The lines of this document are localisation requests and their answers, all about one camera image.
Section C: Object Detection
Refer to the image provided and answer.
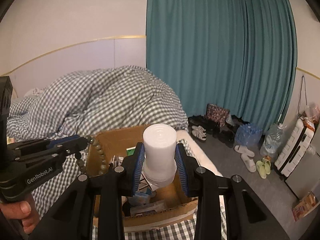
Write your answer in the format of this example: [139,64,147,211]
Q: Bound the white slipper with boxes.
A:
[234,145,255,158]
[240,152,257,173]

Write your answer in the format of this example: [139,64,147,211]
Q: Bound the teal curtain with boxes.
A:
[146,0,299,125]

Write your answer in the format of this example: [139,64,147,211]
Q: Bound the patterned pillow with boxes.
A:
[24,87,45,98]

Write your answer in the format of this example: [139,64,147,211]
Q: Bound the white bed mattress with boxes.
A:
[175,129,224,178]

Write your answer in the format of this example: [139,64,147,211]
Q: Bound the grey bead bracelet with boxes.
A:
[75,134,110,178]

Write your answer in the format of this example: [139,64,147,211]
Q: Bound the brown patterned bag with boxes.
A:
[205,103,232,128]

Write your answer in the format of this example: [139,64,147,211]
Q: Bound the large water jug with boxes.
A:
[259,123,287,157]

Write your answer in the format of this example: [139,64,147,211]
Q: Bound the grey fridge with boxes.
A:
[285,145,320,200]

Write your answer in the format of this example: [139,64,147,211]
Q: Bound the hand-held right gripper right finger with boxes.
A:
[175,142,290,240]

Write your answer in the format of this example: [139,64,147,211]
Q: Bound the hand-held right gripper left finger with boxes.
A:
[32,142,145,240]

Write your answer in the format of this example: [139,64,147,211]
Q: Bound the black shoe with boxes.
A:
[206,120,220,138]
[217,129,237,148]
[187,116,208,128]

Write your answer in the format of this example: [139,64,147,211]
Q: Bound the grey checkered bed sheet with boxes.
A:
[31,152,199,240]

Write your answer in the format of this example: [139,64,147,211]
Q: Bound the green slipper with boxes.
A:
[262,159,272,175]
[255,160,267,179]

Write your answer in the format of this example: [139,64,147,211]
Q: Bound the white plastic jar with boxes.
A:
[142,124,178,187]

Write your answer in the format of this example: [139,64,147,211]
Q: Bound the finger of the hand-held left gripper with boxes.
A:
[11,146,82,167]
[10,134,88,155]

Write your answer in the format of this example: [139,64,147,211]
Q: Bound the cardboard box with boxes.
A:
[85,125,200,230]

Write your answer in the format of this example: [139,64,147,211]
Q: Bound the white suitcase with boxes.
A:
[274,116,320,182]

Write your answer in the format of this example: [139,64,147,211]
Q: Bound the orange snack box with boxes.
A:
[292,191,317,222]

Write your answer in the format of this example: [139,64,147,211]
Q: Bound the grey checkered duvet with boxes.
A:
[6,65,189,205]

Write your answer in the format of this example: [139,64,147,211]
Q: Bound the blue tissue pack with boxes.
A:
[127,190,157,204]

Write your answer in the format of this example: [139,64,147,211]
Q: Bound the hanging cable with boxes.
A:
[297,74,309,117]

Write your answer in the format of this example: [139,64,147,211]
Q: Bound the person's left hand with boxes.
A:
[0,194,42,235]

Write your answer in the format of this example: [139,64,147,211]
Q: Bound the pack of water bottles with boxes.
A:
[235,123,263,147]

